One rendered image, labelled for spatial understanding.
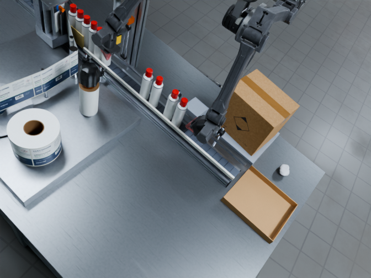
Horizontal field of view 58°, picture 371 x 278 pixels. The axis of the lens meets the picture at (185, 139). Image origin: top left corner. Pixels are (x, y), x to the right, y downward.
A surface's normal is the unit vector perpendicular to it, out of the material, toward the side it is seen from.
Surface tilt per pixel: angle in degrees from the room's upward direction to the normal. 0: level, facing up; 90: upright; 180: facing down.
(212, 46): 0
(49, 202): 0
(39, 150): 90
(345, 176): 0
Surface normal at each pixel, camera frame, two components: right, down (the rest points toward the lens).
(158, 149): 0.25, -0.54
